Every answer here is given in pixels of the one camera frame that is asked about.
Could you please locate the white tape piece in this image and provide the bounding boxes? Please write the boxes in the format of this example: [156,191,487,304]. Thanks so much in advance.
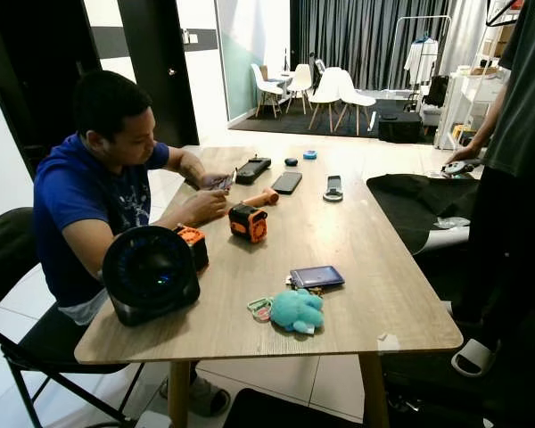
[377,333,402,353]

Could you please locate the black and silver key fob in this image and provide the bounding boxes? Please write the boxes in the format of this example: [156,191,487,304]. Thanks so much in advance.
[324,175,345,203]

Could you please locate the white hanging shirt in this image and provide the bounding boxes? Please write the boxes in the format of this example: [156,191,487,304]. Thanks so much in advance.
[404,37,440,86]

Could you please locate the dark blue wallet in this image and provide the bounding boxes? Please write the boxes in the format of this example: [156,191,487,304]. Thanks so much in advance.
[289,265,346,290]

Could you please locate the white dining chair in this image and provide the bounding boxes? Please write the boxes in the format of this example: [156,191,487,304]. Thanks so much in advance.
[250,64,286,119]
[334,71,377,136]
[308,68,344,132]
[287,64,315,115]

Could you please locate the black door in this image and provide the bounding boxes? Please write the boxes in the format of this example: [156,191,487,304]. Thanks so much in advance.
[118,0,200,148]

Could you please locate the black floor mat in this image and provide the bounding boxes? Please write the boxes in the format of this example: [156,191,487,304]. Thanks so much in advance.
[223,388,375,428]

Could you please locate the dark grey rug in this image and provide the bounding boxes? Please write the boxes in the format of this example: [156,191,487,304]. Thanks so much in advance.
[230,98,438,145]

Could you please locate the teal plush toy keychain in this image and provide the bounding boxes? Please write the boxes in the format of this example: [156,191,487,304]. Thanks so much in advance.
[269,288,325,335]

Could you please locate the black bag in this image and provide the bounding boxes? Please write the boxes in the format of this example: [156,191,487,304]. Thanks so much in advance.
[426,75,449,108]

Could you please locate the white power strip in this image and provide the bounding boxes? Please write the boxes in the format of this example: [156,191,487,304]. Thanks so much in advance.
[136,410,172,428]

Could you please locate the orange and black speaker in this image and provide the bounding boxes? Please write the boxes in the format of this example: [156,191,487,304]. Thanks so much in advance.
[228,203,269,244]

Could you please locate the black cloth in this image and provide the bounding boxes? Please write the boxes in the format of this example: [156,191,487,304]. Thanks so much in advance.
[366,172,482,255]

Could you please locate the round black desk fan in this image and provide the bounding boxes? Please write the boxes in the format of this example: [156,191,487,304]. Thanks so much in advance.
[102,225,202,327]

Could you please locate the seated man in blue shirt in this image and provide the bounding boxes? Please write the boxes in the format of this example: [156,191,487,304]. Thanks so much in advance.
[33,70,233,417]

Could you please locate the black folding chair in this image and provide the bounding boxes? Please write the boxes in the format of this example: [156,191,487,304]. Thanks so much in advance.
[0,207,135,428]

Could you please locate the white hand controller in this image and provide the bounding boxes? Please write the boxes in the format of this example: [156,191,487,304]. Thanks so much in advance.
[442,159,482,177]

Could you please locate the orange cylindrical handle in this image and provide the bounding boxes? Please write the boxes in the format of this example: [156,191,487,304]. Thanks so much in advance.
[241,188,279,208]

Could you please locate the black storage box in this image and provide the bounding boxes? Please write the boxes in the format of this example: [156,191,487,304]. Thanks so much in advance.
[377,111,423,144]

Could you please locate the dark grey curtain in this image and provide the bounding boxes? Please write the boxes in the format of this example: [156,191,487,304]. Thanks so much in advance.
[290,0,491,90]

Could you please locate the white shelf unit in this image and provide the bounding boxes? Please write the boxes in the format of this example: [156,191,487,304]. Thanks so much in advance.
[435,64,509,151]

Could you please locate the white clothes rack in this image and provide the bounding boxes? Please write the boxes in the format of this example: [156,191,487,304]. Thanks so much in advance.
[386,15,451,99]

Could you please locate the standing person in dark shirt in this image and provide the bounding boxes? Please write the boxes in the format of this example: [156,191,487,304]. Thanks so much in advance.
[446,0,535,377]

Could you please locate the small printed cards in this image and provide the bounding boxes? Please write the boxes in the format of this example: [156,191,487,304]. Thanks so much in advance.
[210,170,237,191]

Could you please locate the light wooden table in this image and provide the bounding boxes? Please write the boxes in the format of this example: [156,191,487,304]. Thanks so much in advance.
[74,145,465,428]

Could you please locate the green key ring clip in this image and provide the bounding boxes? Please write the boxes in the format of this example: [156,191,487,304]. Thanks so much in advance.
[247,297,274,323]

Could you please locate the orange and black box device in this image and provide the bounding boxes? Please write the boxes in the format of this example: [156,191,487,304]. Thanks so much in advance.
[176,225,210,271]

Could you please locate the black oblong case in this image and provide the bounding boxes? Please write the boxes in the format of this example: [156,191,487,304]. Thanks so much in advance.
[235,157,273,185]

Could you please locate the black smartphone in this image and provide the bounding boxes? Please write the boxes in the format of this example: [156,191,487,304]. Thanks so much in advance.
[271,171,303,195]

